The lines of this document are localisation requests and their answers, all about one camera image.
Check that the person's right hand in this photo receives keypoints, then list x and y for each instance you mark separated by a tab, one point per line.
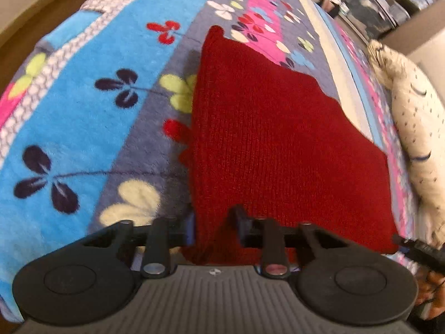
434	295

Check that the floral fleece blanket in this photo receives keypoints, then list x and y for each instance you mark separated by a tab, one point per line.
87	128

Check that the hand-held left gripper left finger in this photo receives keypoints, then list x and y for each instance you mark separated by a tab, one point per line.
190	228

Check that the wooden shelf unit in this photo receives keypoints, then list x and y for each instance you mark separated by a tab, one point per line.
429	52

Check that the red knit sweater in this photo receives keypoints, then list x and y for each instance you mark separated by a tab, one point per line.
271	139

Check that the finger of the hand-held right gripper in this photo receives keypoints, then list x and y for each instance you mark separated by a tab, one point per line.
403	243

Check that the cream star-print plush pillow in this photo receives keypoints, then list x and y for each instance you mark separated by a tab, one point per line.
417	125

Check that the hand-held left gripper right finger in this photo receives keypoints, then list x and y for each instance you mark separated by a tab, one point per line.
240	222

